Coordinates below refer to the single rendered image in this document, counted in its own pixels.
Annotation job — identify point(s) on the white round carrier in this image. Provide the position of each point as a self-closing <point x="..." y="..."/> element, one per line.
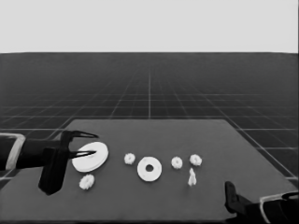
<point x="141" y="169"/>

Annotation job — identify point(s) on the small white toothed gear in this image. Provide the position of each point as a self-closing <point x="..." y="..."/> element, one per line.
<point x="83" y="183"/>
<point x="173" y="162"/>
<point x="192" y="160"/>
<point x="127" y="159"/>

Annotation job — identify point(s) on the large thick white disc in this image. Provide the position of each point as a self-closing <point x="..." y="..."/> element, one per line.
<point x="85" y="164"/>

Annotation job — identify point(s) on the small white T-shaped piece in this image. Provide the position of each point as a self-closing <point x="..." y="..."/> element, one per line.
<point x="192" y="180"/>

